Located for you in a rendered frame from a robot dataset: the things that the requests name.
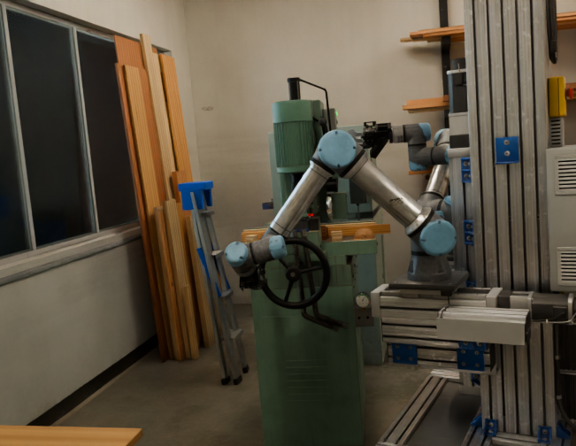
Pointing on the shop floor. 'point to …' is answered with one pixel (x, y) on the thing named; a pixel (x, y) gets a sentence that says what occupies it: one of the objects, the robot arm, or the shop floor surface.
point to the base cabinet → (310, 370)
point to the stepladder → (196, 196)
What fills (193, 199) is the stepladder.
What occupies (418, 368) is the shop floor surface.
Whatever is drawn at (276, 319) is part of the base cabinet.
